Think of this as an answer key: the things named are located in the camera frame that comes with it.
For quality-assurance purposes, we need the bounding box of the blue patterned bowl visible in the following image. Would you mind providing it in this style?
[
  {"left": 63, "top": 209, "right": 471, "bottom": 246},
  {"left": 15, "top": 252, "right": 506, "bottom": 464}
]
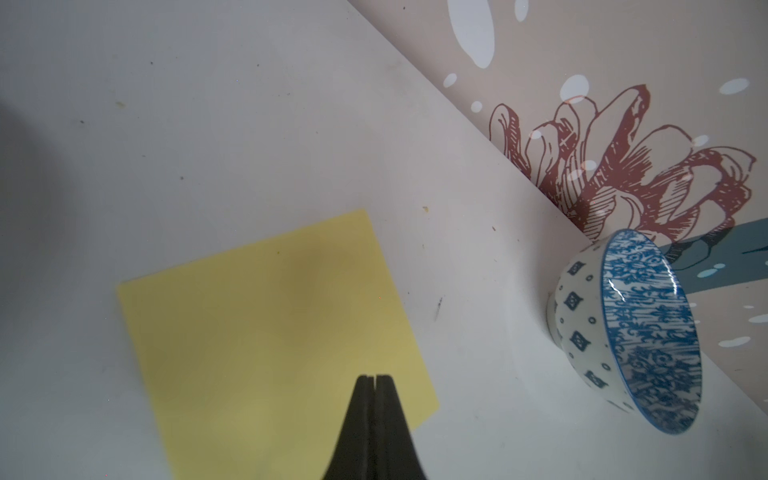
[{"left": 546, "top": 229, "right": 703, "bottom": 435}]

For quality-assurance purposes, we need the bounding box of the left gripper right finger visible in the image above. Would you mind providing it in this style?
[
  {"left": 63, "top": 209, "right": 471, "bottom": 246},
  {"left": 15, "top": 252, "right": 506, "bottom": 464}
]
[{"left": 373, "top": 375, "right": 426, "bottom": 480}]

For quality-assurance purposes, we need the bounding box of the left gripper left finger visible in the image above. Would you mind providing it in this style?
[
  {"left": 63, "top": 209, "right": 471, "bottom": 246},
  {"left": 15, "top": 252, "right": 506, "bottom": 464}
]
[{"left": 323, "top": 375, "right": 374, "bottom": 480}]

